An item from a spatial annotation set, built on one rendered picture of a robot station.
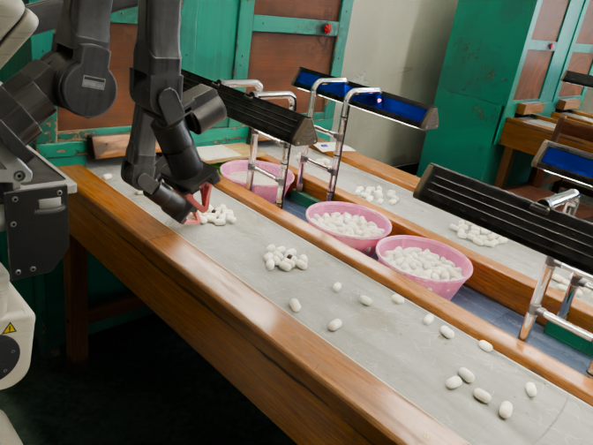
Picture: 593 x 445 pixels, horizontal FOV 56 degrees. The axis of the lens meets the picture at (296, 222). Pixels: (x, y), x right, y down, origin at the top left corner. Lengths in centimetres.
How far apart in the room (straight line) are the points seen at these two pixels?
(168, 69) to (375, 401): 65
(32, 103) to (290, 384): 67
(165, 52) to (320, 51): 167
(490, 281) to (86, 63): 121
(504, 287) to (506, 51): 259
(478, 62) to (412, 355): 311
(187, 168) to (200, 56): 117
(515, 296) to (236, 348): 79
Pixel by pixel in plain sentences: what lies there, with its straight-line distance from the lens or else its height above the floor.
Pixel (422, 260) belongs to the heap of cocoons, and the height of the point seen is 74.
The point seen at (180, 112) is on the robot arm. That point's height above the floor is 119.
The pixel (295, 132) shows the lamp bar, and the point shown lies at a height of 107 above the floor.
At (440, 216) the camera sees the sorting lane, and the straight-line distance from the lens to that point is 197.
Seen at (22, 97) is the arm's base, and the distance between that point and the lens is 82.
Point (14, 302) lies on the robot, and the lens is 115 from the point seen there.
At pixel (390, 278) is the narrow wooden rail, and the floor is 76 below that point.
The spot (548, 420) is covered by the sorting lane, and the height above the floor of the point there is 74.
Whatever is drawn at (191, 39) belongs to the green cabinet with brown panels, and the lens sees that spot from 206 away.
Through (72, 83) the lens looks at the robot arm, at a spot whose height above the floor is 125.
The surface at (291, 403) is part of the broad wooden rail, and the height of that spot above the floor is 67.
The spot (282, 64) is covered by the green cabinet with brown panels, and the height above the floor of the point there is 108.
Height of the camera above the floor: 141
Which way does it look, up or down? 24 degrees down
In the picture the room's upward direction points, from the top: 9 degrees clockwise
